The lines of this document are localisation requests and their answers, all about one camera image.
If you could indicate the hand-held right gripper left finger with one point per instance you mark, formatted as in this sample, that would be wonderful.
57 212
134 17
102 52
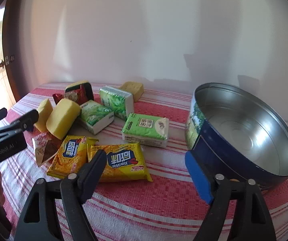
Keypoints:
95 173

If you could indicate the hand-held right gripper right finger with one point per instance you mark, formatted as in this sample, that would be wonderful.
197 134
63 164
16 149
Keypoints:
199 178

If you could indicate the small yellow sponge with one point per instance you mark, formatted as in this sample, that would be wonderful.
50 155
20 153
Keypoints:
43 115

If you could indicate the large yellow sponge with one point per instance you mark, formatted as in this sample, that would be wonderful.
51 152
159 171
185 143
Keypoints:
62 118

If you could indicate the yellow cracker packet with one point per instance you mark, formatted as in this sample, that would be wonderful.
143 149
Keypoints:
67 155
126 163

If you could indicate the white brown snack packet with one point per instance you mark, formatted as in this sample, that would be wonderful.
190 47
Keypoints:
43 150

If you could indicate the red snack packet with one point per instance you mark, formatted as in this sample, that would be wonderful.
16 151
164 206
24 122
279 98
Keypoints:
71 96

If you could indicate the green leaf-print tissue pack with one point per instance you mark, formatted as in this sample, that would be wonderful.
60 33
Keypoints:
117 101
96 116

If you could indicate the round blue metal tin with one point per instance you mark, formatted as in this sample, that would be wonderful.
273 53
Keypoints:
234 130

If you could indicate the yellow dark green scrub sponge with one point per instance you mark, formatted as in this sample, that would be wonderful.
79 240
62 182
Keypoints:
87 90

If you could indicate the light green tissue pack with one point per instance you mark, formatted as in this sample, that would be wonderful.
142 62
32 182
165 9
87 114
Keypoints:
144 128

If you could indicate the yellow sponge with holes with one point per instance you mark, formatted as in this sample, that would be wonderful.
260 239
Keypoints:
133 89

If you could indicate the red striped tablecloth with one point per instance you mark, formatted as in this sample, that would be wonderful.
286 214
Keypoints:
159 205

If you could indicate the brown door frame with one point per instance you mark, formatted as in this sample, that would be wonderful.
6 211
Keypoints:
10 42

